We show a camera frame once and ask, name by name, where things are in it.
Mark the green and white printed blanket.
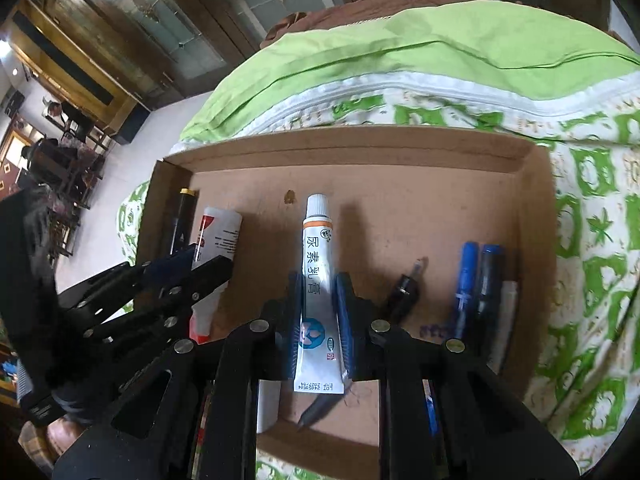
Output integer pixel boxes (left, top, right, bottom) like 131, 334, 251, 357
117, 72, 640, 480

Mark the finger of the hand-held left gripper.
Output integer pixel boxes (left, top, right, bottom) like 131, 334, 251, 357
57, 242, 201, 322
80, 255, 237, 361

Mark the person's left forearm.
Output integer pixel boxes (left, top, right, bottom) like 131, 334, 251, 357
19, 417, 96, 466

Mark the white pen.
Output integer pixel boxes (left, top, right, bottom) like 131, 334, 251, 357
487, 280, 521, 374

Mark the dark blue marker pen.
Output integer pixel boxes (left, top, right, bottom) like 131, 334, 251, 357
472, 244, 505, 357

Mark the white plastic bottle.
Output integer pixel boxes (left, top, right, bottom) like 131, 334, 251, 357
189, 205, 244, 345

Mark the black speaker box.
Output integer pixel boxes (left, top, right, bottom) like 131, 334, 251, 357
112, 105, 151, 146

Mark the plain green sheet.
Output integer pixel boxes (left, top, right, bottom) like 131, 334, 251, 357
179, 0, 640, 142

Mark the black marker with yellow cap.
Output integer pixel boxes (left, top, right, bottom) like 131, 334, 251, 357
167, 187, 199, 257

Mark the brown cloth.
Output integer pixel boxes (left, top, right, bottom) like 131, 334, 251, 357
260, 0, 482, 51

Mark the bright blue pen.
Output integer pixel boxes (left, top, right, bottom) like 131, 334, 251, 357
451, 241, 481, 342

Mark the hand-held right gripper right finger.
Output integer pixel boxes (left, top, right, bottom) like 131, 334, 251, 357
334, 272, 581, 480

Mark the small black plug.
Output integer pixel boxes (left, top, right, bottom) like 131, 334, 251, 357
382, 256, 429, 322

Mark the white ointment tube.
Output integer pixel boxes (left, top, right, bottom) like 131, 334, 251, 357
292, 194, 351, 395

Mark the brown cardboard box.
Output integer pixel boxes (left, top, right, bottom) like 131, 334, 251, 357
132, 127, 558, 468

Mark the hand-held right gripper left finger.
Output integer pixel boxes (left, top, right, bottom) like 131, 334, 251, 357
52, 272, 306, 480

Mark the dark wooden glass cabinet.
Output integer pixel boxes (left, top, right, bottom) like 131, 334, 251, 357
10, 0, 351, 111

